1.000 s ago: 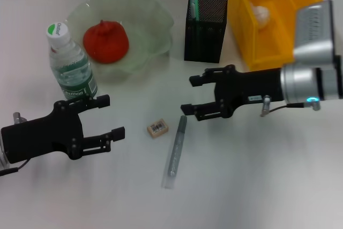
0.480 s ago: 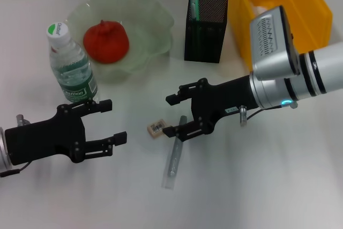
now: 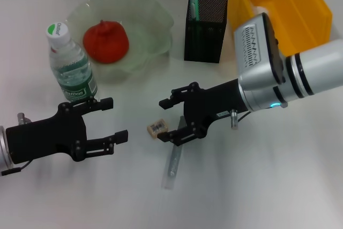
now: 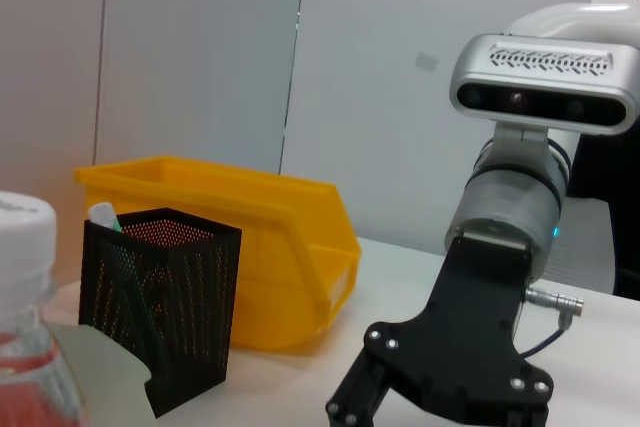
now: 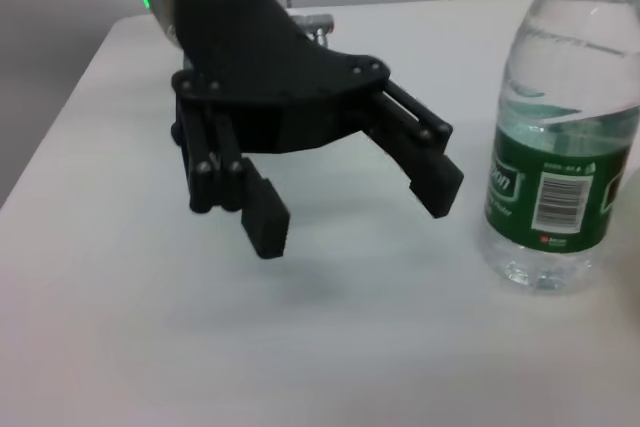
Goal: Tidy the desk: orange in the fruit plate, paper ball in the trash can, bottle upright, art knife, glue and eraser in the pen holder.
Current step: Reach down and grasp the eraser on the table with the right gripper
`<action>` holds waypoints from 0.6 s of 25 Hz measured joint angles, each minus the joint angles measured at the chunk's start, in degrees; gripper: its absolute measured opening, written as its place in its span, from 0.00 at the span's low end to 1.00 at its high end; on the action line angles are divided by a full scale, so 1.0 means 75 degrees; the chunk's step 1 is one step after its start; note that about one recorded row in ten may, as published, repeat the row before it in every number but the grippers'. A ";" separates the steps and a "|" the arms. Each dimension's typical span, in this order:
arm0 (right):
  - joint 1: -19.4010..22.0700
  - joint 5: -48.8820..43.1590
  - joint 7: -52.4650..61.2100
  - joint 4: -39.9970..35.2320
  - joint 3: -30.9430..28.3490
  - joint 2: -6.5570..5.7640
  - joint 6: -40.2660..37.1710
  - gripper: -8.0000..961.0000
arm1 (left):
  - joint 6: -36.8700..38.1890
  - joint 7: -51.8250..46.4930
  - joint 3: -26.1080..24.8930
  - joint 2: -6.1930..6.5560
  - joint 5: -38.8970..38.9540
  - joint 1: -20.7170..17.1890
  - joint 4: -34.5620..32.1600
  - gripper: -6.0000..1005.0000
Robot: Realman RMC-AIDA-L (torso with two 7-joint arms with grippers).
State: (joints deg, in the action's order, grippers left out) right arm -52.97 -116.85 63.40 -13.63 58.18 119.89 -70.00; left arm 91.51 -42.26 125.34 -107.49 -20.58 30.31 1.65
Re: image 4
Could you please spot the green utility knife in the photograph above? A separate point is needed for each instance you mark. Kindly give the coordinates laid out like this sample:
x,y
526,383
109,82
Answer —
x,y
105,214

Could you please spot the yellow plastic bin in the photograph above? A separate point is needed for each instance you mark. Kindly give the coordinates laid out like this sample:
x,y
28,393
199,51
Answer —
x,y
280,257

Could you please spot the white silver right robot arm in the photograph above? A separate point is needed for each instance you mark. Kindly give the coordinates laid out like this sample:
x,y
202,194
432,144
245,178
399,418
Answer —
x,y
515,197

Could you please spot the black mesh pen holder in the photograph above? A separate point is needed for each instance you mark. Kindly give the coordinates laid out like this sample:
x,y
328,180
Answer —
x,y
165,307

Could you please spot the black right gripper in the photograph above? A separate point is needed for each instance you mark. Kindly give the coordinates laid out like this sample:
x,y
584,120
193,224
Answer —
x,y
470,327

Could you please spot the clear bottle with green label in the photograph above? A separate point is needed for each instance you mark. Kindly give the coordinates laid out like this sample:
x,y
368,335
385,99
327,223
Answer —
x,y
25,297

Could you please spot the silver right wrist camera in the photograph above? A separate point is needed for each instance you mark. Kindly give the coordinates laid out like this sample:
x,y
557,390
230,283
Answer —
x,y
540,82

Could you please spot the green glass fruit plate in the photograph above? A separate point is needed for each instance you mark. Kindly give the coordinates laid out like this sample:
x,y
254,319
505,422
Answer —
x,y
110,377

